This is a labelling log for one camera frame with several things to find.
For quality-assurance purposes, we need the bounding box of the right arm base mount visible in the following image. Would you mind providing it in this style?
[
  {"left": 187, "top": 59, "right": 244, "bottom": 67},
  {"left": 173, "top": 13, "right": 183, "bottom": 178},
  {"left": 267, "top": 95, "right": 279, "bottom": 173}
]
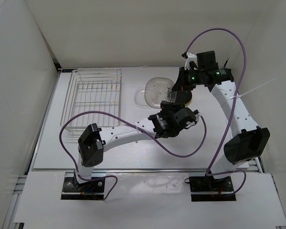
[{"left": 184, "top": 175, "right": 236, "bottom": 202}]

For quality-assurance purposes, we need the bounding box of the white zip tie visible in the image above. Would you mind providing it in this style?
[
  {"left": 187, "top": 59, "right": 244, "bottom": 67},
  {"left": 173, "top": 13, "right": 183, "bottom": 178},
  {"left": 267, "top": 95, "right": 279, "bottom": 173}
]
[{"left": 228, "top": 77, "right": 278, "bottom": 101}]

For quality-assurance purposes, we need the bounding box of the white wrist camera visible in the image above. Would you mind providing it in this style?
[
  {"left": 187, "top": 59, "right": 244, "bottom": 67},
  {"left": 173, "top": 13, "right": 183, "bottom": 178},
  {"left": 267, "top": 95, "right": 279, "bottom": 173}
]
[
  {"left": 182, "top": 52, "right": 197, "bottom": 70},
  {"left": 193, "top": 110, "right": 202, "bottom": 124}
]

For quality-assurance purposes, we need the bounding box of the black plate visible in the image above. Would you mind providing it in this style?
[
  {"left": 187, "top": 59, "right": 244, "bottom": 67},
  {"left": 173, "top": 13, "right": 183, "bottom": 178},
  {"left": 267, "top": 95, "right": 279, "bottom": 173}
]
[{"left": 175, "top": 91, "right": 188, "bottom": 104}]

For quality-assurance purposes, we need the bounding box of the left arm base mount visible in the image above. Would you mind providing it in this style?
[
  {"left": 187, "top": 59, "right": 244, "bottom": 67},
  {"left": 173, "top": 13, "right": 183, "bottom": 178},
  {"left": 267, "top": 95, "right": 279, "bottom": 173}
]
[{"left": 61, "top": 174, "right": 105, "bottom": 200}]

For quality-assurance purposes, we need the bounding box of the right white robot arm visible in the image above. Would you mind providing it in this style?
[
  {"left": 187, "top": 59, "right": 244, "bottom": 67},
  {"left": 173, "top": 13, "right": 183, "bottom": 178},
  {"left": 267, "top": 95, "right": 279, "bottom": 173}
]
[{"left": 172, "top": 51, "right": 270, "bottom": 191}]

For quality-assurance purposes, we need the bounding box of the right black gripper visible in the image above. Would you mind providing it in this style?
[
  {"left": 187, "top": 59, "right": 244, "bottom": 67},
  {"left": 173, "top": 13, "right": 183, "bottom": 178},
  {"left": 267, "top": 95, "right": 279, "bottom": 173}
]
[{"left": 172, "top": 67, "right": 204, "bottom": 92}]

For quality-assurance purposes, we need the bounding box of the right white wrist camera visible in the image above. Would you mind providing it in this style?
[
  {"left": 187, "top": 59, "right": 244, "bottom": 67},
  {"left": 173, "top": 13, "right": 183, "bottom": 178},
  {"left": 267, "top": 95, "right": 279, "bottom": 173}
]
[{"left": 182, "top": 52, "right": 197, "bottom": 70}]

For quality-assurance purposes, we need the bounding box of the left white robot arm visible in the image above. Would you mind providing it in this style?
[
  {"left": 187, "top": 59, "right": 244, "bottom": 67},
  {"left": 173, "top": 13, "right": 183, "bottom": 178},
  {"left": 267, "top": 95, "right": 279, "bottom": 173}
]
[{"left": 74, "top": 101, "right": 199, "bottom": 191}]

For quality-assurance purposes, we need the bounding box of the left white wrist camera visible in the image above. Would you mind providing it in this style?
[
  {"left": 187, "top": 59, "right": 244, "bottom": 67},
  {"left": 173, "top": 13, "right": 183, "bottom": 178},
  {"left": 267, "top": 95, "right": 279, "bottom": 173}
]
[{"left": 193, "top": 110, "right": 202, "bottom": 124}]

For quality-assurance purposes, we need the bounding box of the metal wire dish rack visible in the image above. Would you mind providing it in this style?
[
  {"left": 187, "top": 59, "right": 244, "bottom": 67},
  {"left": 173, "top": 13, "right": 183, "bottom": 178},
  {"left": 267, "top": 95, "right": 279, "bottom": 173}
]
[{"left": 60, "top": 68, "right": 122, "bottom": 126}]

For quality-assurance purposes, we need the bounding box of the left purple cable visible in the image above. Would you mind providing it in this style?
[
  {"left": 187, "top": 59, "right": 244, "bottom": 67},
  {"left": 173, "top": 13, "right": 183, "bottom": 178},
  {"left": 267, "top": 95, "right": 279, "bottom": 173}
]
[{"left": 59, "top": 111, "right": 207, "bottom": 200}]

